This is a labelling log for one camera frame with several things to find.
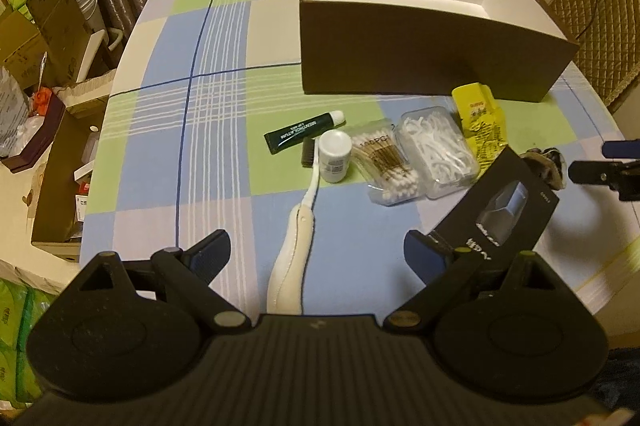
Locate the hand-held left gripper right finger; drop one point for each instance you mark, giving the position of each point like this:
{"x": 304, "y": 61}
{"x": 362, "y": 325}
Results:
{"x": 422, "y": 258}

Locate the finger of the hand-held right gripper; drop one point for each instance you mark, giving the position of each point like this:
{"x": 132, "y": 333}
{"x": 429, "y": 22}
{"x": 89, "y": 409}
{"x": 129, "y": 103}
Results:
{"x": 592, "y": 172}
{"x": 620, "y": 149}

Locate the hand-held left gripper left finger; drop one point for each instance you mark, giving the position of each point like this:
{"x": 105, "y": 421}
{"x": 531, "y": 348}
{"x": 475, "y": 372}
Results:
{"x": 210, "y": 253}

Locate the white electric toothbrush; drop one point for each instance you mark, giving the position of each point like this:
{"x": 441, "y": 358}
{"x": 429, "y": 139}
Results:
{"x": 292, "y": 256}

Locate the black shaver box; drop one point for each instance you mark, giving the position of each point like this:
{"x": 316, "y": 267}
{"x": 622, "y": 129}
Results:
{"x": 500, "y": 206}

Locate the clear cotton swab box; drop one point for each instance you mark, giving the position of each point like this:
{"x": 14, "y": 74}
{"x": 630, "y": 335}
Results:
{"x": 385, "y": 161}

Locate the yellow snack packet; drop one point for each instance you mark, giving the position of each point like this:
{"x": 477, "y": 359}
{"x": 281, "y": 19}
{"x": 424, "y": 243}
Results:
{"x": 480, "y": 116}

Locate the small white bottle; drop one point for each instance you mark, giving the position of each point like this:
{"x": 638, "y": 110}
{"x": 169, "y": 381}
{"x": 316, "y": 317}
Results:
{"x": 334, "y": 161}

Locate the brown cardboard box white inside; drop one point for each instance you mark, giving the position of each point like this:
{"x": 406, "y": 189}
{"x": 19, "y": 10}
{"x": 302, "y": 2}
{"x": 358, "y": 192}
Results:
{"x": 400, "y": 56}

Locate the checked cloth desktop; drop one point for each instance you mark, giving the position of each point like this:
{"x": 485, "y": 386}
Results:
{"x": 220, "y": 71}

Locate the clear floss pick box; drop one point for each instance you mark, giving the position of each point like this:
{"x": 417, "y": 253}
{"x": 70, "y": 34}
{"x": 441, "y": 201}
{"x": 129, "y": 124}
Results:
{"x": 435, "y": 151}

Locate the chair with quilted cushion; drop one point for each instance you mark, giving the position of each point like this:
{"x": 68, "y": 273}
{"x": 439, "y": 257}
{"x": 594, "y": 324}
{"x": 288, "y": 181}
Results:
{"x": 600, "y": 16}

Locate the dark green tube white cap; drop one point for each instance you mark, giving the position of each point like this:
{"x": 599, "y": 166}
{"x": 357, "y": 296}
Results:
{"x": 295, "y": 133}

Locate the open cardboard box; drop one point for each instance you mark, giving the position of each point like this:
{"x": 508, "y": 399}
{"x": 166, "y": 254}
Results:
{"x": 55, "y": 186}

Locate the dark red box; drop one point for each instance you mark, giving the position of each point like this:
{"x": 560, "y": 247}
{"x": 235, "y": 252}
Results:
{"x": 35, "y": 146}

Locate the green packages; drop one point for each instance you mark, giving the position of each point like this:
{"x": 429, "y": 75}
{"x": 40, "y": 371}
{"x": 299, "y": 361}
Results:
{"x": 20, "y": 336}

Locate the small orange object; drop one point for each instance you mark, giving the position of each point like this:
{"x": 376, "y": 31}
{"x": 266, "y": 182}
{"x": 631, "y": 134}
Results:
{"x": 42, "y": 101}

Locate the clear plastic bag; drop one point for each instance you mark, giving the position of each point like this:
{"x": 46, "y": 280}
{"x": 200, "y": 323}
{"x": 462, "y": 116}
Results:
{"x": 12, "y": 116}

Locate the cardboard box with bowls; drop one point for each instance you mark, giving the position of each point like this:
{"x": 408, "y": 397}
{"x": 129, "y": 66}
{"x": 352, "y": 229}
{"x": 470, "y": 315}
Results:
{"x": 55, "y": 16}

